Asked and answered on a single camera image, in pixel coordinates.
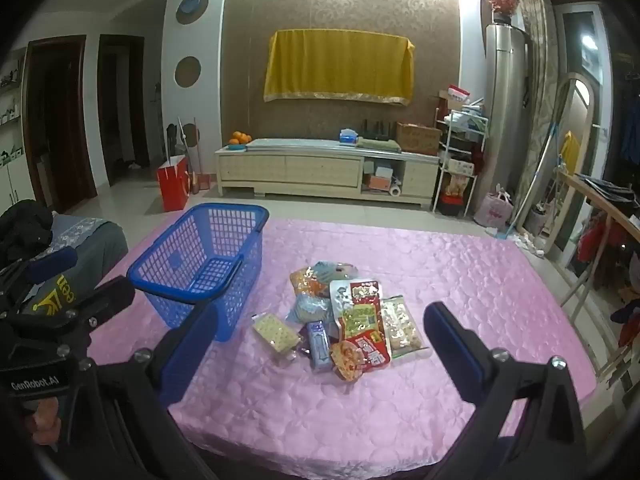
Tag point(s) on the wall shelf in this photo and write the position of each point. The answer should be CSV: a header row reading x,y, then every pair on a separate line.
x,y
11,110

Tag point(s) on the white metal rack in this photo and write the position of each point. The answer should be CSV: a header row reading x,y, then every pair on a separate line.
x,y
446,160

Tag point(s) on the dark wooden door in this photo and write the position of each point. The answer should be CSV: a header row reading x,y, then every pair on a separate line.
x,y
60,120

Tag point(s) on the pink quilted tablecloth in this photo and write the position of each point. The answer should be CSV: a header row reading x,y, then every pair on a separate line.
x,y
475,280

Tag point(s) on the beige television cabinet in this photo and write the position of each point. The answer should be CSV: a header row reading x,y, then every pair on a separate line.
x,y
300,167

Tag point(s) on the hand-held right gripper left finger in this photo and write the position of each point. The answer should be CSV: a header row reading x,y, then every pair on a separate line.
x,y
192,355

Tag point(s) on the brown cardboard box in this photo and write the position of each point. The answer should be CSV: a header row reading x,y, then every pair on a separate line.
x,y
419,139

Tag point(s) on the orange snack packet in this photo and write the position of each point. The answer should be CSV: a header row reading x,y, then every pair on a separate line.
x,y
306,282

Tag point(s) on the purple snack packet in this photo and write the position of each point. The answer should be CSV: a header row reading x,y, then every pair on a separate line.
x,y
317,347

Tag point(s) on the arched floor mirror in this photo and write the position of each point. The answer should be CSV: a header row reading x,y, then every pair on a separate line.
x,y
575,160

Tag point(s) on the black router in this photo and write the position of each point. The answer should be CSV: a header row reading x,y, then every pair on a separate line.
x,y
376,131

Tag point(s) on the round wall niche blue plate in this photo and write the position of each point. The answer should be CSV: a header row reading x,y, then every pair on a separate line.
x,y
192,7

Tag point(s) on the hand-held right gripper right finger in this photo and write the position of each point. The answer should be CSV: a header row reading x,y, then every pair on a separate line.
x,y
455,355

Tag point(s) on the silver standing air conditioner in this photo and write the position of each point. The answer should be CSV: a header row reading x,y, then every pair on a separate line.
x,y
507,110

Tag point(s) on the vase of red flowers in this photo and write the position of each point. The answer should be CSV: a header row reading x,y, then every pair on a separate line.
x,y
502,5

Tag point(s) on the green folded cloth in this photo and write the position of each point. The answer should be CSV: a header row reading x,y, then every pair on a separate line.
x,y
379,145

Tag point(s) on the pink plastic bag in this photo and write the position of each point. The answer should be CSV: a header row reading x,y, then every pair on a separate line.
x,y
492,210

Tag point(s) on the light blue cartoon snack packet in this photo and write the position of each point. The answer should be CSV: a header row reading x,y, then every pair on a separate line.
x,y
335,270

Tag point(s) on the blue tissue box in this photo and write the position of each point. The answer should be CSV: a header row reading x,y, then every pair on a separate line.
x,y
348,137

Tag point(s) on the orange box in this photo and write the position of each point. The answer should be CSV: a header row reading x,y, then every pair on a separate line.
x,y
379,182

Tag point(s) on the blue plastic basket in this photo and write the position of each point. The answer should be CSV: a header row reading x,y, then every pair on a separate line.
x,y
165,287

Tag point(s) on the pale blue snack packet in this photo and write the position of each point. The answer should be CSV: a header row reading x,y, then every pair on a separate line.
x,y
310,307

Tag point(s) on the large white red snack packet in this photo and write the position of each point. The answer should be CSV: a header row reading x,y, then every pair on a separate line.
x,y
357,305

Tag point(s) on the green-edged white candy packet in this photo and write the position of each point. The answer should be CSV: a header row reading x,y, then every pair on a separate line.
x,y
400,327

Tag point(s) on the pile of oranges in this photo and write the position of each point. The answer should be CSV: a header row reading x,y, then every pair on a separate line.
x,y
240,137

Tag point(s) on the patterned beige curtain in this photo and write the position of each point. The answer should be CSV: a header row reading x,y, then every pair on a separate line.
x,y
542,85

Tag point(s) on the person's left hand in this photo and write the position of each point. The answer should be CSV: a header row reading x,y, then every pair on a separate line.
x,y
45,420

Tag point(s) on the grey-blue box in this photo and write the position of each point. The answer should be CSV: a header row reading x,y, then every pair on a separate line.
x,y
383,171

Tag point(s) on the red paper bag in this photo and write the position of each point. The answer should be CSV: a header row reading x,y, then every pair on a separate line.
x,y
172,185

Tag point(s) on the red white box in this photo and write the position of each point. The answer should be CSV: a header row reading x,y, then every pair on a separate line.
x,y
457,94

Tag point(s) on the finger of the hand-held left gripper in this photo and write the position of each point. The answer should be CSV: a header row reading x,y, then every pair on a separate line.
x,y
107,297
52,262

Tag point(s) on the black jacket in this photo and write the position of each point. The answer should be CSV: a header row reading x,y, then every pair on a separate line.
x,y
22,230

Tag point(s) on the clear cracker packet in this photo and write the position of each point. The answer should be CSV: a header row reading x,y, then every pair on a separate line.
x,y
274,335

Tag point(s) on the yellow cloth cover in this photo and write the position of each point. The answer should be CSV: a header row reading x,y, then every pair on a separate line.
x,y
340,65

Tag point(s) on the paper towel roll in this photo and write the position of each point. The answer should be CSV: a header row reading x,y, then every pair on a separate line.
x,y
395,190

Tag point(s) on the wooden drying rack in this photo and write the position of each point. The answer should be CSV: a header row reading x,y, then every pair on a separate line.
x,y
600,195

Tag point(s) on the small red snack packet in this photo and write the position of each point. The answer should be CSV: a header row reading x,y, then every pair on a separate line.
x,y
362,355

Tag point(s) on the broom and dustpan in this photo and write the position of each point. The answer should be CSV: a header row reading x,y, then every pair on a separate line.
x,y
192,170

